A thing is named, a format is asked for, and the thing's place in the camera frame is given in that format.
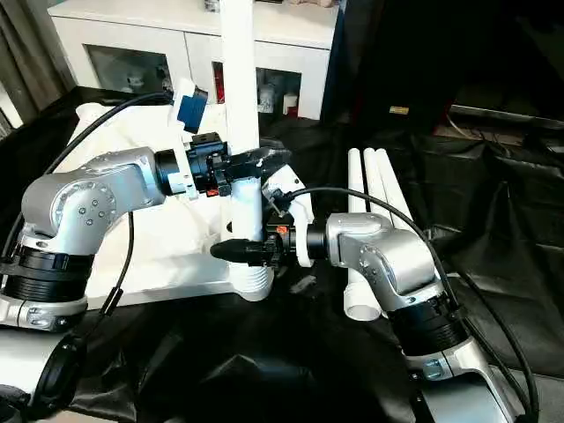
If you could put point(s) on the silver metal rail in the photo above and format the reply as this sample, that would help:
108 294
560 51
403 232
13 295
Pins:
511 117

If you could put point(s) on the white bottle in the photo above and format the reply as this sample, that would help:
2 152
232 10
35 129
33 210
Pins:
289 105
266 99

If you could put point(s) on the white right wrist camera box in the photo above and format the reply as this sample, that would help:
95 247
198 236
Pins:
295 203

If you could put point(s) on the black mat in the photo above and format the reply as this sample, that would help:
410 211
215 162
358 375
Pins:
264 370

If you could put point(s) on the white cabinet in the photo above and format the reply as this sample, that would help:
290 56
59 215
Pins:
176 44

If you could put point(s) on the red bottle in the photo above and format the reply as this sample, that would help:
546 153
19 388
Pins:
218 84

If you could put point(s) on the gold label plate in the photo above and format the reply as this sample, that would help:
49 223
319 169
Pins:
399 110

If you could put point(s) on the grey curtain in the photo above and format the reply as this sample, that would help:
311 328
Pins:
31 53

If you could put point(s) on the white plastic table leg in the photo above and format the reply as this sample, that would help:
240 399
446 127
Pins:
370 176
240 79
388 185
361 304

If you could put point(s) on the white plastic table top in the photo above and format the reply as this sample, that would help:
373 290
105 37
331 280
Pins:
159 238

